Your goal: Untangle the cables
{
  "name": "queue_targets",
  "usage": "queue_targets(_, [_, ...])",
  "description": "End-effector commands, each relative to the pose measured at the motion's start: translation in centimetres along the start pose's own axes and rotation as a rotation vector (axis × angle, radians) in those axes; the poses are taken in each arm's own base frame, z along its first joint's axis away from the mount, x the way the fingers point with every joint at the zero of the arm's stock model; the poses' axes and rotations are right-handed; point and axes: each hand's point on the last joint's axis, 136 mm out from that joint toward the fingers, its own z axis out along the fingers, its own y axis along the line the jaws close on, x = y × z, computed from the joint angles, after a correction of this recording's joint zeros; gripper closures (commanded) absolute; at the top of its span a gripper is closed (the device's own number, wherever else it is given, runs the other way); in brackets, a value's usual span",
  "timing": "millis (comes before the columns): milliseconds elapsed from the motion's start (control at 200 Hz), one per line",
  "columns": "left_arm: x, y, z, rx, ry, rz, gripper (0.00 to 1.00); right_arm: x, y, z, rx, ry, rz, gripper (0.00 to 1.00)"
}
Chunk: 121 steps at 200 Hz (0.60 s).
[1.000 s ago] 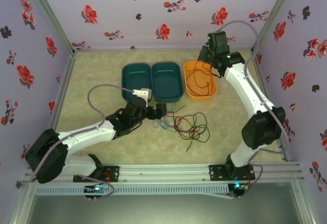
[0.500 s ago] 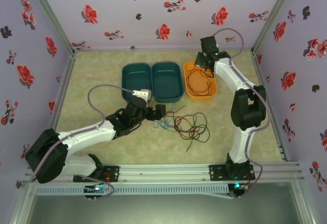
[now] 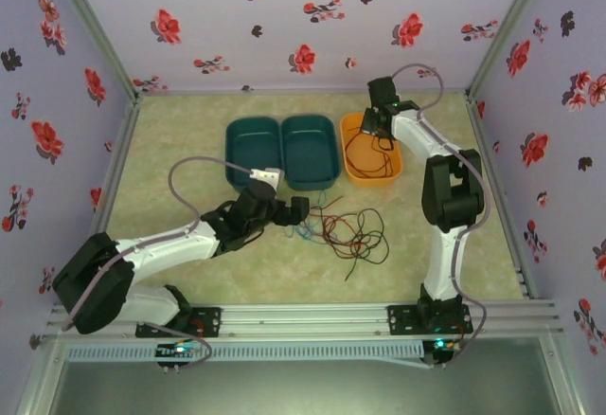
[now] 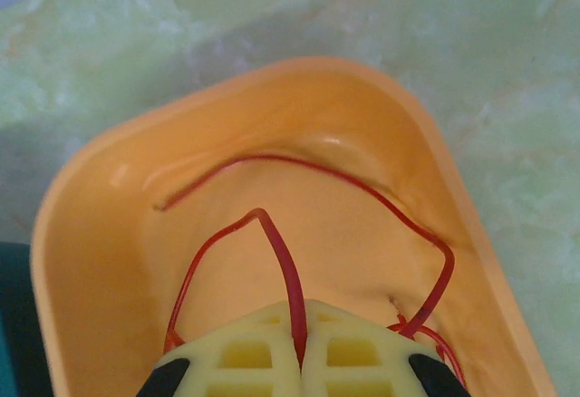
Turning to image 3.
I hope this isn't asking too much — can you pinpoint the black cable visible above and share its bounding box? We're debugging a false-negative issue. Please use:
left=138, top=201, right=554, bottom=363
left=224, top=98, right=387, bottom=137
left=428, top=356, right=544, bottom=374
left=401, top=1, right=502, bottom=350
left=312, top=206, right=390, bottom=281

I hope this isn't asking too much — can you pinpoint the orange plastic bin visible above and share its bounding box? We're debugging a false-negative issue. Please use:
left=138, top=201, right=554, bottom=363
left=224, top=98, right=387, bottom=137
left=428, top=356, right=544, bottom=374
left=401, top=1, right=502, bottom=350
left=339, top=109, right=404, bottom=188

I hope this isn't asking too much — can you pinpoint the teal plastic bin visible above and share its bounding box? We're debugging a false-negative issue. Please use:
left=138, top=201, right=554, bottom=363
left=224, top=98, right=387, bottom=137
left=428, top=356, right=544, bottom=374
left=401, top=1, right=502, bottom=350
left=224, top=116, right=285, bottom=194
left=280, top=114, right=343, bottom=192

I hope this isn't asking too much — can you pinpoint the small lit circuit board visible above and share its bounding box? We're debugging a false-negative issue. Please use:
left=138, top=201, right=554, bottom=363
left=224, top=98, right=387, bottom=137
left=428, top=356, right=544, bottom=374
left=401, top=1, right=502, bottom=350
left=155, top=341, right=203, bottom=372
left=423, top=336, right=464, bottom=370

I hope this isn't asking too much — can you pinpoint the grey metal panel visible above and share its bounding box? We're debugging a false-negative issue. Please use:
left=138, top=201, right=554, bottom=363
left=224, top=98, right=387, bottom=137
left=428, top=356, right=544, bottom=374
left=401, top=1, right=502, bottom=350
left=46, top=361, right=564, bottom=415

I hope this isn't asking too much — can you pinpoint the aluminium frame rear rail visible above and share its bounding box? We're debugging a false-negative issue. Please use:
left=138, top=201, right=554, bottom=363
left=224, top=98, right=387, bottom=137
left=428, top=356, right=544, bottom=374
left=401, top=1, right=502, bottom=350
left=136, top=87, right=470, bottom=98

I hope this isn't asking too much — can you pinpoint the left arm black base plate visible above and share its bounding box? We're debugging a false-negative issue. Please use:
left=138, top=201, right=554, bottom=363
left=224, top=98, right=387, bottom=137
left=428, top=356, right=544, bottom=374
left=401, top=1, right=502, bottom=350
left=135, top=307, right=223, bottom=339

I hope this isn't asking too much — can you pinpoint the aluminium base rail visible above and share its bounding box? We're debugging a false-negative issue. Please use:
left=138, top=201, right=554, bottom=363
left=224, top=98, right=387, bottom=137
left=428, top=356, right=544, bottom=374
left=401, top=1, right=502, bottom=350
left=46, top=303, right=560, bottom=339

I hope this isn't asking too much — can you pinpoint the aluminium frame side rail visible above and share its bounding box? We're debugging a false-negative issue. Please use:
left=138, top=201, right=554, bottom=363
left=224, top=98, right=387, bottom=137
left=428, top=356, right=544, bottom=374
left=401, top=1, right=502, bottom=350
left=92, top=97, right=142, bottom=239
left=466, top=91, right=539, bottom=300

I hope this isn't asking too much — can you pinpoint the white slotted cable duct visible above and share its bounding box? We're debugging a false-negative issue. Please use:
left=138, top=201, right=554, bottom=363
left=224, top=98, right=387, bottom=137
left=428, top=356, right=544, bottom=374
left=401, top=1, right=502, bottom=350
left=63, top=342, right=425, bottom=363

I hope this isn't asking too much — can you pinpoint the aluminium frame post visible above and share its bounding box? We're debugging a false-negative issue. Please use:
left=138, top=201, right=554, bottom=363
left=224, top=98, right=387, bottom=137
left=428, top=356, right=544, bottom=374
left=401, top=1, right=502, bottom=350
left=472, top=0, right=555, bottom=99
left=13, top=338, right=70, bottom=415
left=539, top=336, right=586, bottom=415
left=45, top=0, right=142, bottom=101

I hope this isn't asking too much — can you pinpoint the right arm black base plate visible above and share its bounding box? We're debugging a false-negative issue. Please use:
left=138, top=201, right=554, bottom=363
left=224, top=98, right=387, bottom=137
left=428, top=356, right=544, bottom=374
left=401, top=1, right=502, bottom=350
left=386, top=304, right=474, bottom=336

